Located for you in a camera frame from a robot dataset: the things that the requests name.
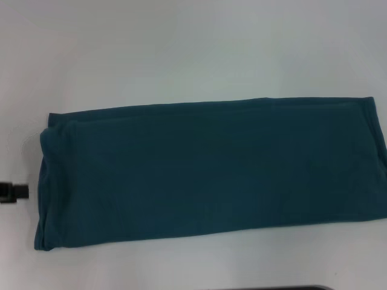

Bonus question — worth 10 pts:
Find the teal blue FREE print T-shirt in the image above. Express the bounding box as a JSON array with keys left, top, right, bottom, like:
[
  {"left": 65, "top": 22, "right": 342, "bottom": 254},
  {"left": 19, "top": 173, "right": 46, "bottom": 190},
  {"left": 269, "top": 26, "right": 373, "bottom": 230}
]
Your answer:
[{"left": 33, "top": 95, "right": 387, "bottom": 252}]

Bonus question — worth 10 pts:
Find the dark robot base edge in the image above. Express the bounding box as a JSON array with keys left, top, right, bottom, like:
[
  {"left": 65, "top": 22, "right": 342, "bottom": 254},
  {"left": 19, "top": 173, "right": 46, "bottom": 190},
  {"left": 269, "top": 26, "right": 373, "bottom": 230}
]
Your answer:
[{"left": 267, "top": 285, "right": 333, "bottom": 290}]

